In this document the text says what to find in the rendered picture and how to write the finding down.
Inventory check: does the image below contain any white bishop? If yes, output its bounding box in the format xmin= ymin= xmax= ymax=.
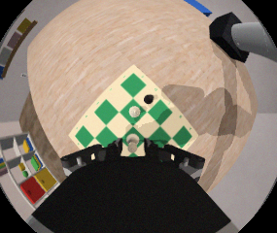
xmin=129 ymin=106 xmax=140 ymax=117

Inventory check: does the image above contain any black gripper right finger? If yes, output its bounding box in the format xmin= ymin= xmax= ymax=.
xmin=142 ymin=138 xmax=205 ymax=182

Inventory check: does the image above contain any green and cream chessboard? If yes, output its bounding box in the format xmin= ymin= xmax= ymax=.
xmin=69 ymin=64 xmax=198 ymax=157

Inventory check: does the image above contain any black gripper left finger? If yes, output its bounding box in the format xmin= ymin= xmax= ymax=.
xmin=60 ymin=138 xmax=122 ymax=178

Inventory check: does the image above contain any black pawn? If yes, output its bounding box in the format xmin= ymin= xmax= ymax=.
xmin=144 ymin=94 xmax=154 ymax=104

